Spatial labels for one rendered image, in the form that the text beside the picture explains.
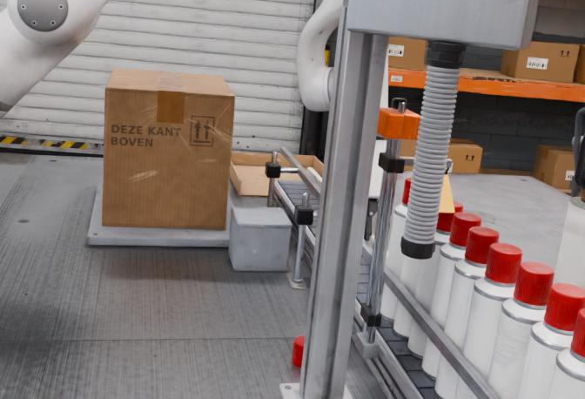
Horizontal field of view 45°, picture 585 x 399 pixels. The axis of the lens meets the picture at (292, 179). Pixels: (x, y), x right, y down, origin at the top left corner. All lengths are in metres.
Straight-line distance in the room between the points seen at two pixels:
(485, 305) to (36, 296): 0.70
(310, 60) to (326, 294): 0.52
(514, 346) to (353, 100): 0.30
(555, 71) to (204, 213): 3.90
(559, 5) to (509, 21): 5.17
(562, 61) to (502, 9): 4.39
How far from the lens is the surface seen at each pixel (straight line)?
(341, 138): 0.77
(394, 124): 0.82
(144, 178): 1.38
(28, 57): 1.23
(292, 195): 1.59
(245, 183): 1.82
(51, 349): 1.02
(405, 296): 0.91
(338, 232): 0.80
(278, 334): 1.07
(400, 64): 4.70
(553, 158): 5.22
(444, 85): 0.67
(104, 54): 5.29
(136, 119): 1.35
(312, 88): 1.23
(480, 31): 0.68
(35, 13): 1.11
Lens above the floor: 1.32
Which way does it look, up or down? 15 degrees down
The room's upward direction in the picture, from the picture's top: 6 degrees clockwise
